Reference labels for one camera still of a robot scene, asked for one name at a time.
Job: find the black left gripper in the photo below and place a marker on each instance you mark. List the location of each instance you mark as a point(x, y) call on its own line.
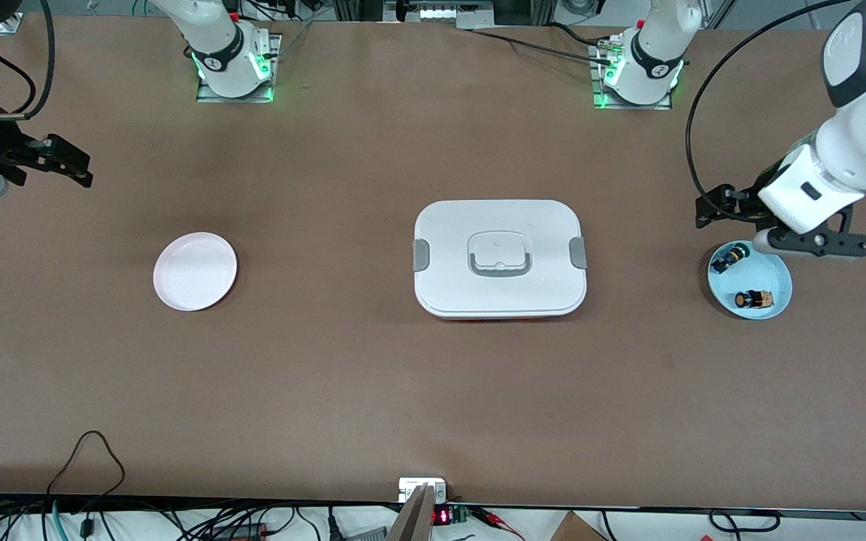
point(743, 201)

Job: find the orange push button switch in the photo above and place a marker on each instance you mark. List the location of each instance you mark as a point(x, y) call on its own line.
point(756, 300)

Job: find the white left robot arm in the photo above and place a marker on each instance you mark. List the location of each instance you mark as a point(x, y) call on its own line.
point(854, 143)

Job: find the white lidded lunch box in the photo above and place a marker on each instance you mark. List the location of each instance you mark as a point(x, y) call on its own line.
point(538, 225)

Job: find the small grey box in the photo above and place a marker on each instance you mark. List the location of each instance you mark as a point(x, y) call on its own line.
point(369, 535)

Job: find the small black blue part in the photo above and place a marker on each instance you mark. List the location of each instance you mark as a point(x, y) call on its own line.
point(726, 260)

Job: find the light blue round plate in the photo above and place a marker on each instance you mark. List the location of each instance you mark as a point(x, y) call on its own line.
point(760, 274)

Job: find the aluminium corner profile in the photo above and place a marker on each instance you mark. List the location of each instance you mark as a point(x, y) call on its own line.
point(10, 25)

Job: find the pink round plate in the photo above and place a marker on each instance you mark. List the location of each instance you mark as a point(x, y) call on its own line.
point(196, 274)

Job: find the white power strip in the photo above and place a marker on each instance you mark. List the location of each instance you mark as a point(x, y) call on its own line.
point(448, 13)

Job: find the brown cardboard piece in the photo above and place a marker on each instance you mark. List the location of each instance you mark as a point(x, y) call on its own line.
point(576, 530)

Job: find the red clip leads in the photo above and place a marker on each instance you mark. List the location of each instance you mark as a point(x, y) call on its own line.
point(493, 515)

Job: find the red and black connector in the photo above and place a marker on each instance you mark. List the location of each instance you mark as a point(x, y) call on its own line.
point(241, 530)

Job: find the red LED display module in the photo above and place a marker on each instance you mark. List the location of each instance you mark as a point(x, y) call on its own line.
point(442, 516)

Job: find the grey aluminium bar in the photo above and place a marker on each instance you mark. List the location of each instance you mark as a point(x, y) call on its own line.
point(414, 522)

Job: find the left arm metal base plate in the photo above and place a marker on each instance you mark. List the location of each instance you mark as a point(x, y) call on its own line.
point(600, 105)

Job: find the small silver camera bracket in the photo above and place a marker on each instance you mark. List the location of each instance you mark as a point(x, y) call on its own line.
point(407, 485)

